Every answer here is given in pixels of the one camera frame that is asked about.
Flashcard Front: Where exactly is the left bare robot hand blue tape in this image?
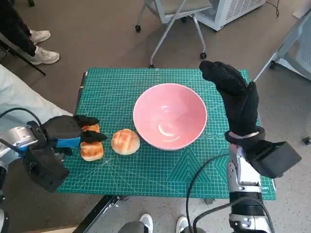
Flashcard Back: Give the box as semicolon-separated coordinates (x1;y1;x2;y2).
41;115;109;157

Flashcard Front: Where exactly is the right black gloved robot hand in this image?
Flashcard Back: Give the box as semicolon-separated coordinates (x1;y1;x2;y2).
198;60;259;136

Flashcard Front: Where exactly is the long striped bread loaf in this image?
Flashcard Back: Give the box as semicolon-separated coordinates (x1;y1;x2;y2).
80;123;104;162

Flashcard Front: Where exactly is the round bread bun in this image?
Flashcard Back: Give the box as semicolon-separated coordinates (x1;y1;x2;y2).
111;128;141;155

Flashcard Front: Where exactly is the pink bowl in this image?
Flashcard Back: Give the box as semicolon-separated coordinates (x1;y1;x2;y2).
132;83;208;151

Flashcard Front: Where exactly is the person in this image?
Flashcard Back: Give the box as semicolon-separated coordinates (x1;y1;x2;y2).
0;0;60;66
0;64;73;129

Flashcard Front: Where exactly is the black metal chair leg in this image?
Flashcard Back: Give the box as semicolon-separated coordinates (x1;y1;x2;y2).
0;33;46;75

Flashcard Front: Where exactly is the pale mesh wheeled chair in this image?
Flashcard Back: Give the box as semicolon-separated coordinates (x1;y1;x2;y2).
250;9;311;85

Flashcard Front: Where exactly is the green cutting mat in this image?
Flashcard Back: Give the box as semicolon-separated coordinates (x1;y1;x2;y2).
56;67;277;201

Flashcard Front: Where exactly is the white perforated cabinet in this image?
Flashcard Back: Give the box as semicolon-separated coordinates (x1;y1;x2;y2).
194;0;267;31

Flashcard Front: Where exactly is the pale cardboard piece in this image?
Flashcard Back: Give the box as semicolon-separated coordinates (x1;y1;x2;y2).
292;6;311;19

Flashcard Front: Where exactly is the grey wheeled chair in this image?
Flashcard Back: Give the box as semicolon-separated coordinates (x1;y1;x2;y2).
134;0;213;68

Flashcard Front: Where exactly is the white shoe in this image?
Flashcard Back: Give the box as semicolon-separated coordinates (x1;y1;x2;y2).
175;215;192;233
138;213;153;233

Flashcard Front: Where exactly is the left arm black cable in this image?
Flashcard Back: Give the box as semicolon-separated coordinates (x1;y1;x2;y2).
0;108;43;127

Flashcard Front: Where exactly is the right black wrist camera box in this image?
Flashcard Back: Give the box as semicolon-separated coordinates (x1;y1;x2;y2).
250;140;302;179

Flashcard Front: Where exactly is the black metal table rail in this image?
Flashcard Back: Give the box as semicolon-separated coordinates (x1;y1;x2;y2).
72;195;129;233

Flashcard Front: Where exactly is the black floor cable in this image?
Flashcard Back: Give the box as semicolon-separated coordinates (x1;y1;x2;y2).
264;0;280;18

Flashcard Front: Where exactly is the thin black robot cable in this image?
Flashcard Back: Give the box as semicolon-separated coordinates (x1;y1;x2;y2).
186;152;230;233

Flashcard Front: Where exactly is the looped black robot cable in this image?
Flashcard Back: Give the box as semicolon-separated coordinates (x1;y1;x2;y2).
193;198;275;233

